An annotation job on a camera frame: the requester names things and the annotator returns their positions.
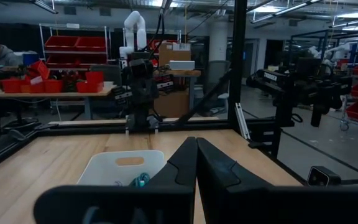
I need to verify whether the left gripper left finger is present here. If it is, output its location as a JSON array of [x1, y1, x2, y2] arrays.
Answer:
[[33, 136, 198, 224]]

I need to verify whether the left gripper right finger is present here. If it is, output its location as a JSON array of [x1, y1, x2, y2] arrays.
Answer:
[[197, 138, 358, 224]]

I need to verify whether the white plastic bin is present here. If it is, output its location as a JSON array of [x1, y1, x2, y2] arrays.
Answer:
[[76, 150, 167, 187]]

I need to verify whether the cardboard box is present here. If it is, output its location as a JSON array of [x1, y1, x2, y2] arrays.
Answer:
[[153, 90, 190, 119], [158, 42, 192, 67]]

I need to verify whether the wooden work table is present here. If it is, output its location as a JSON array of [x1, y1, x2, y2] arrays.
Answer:
[[0, 81, 117, 121]]

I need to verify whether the wooden desk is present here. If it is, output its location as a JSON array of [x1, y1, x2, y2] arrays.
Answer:
[[154, 69, 202, 110]]

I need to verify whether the white flat box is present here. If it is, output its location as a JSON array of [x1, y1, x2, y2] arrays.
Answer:
[[168, 60, 196, 71]]

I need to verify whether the blue plastic bin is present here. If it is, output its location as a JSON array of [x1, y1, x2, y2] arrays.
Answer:
[[22, 52, 40, 67]]

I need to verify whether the white pillar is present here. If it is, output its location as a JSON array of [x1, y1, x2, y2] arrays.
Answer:
[[208, 20, 230, 63]]

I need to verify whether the small black table camera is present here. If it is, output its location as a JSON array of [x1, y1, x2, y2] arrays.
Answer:
[[306, 166, 342, 187]]

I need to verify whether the silver metal bracket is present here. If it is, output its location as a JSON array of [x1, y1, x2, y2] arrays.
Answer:
[[234, 102, 251, 141]]

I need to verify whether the black rig frame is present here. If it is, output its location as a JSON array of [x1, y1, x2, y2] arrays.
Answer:
[[174, 0, 250, 133]]

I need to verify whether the metal wire shelf rack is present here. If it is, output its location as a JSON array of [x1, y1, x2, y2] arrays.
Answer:
[[39, 23, 111, 73]]

